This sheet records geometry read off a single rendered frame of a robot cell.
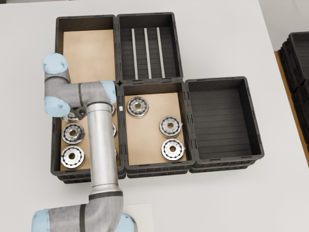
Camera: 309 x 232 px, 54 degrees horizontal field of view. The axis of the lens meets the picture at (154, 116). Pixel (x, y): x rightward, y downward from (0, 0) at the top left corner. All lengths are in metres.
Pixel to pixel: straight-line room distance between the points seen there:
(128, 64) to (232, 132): 0.62
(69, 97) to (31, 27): 1.07
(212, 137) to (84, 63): 0.73
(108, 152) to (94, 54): 0.84
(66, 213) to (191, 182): 0.80
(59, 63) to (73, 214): 0.45
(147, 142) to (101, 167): 0.57
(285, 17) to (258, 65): 1.34
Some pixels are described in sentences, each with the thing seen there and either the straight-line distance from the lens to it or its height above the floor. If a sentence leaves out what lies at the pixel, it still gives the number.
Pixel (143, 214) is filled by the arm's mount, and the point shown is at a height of 0.70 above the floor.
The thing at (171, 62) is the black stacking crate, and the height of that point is 0.83.
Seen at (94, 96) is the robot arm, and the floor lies 1.34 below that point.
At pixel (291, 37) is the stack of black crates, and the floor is 0.37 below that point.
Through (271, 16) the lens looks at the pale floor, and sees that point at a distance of 3.11.
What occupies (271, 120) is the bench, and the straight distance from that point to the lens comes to 1.73.
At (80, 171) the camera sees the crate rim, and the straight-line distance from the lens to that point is 1.30.
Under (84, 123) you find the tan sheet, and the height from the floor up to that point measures 0.83.
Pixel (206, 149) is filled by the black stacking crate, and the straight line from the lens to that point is 1.43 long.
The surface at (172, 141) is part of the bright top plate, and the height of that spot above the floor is 0.86.
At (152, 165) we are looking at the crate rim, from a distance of 1.28.
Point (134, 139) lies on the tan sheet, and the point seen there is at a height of 0.83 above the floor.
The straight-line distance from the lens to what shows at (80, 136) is 1.41.
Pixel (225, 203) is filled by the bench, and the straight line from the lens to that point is 1.54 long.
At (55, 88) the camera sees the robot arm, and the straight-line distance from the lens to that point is 0.98.
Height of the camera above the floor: 2.17
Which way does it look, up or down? 67 degrees down
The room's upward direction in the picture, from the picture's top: 6 degrees clockwise
